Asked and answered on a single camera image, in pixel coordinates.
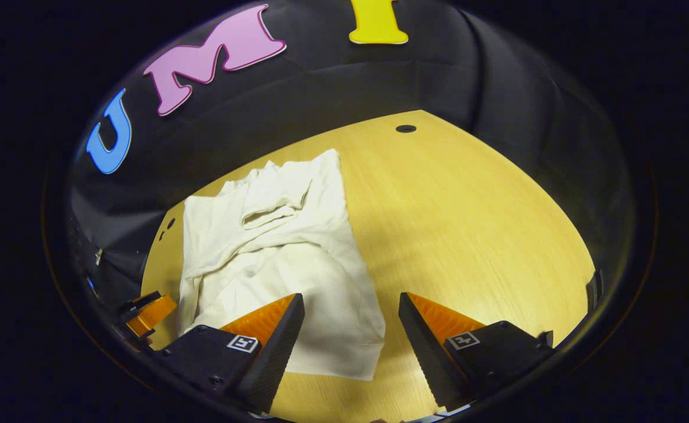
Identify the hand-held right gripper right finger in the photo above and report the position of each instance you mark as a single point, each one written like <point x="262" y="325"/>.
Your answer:
<point x="430" y="358"/>

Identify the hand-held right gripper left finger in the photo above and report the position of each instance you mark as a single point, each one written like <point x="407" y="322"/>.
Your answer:
<point x="277" y="352"/>

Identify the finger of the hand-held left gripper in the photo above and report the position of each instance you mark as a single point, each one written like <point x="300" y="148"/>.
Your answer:
<point x="153" y="314"/>

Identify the cream white sweatshirt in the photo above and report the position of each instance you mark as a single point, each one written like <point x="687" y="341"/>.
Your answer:
<point x="274" y="264"/>

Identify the white cloth clip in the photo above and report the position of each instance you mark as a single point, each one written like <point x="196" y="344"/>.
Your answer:
<point x="99" y="257"/>

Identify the black backdrop cloth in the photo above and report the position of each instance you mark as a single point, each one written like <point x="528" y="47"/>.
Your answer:
<point x="333" y="82"/>

